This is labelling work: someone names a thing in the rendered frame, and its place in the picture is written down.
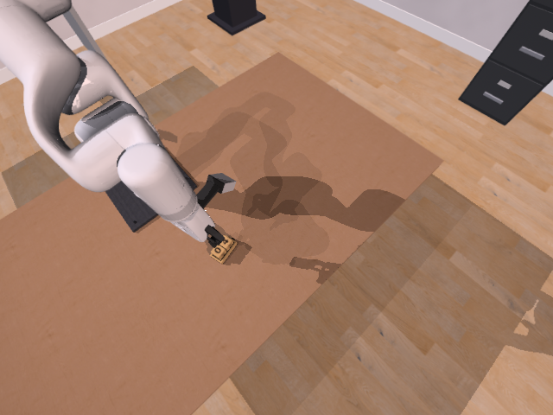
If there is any tan wooden calendar cube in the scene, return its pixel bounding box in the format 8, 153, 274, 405
220, 235, 234, 251
211, 246, 227, 260

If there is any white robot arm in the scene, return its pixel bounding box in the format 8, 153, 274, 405
0, 0, 196, 220

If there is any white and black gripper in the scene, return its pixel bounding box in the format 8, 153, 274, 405
167, 195, 225, 248

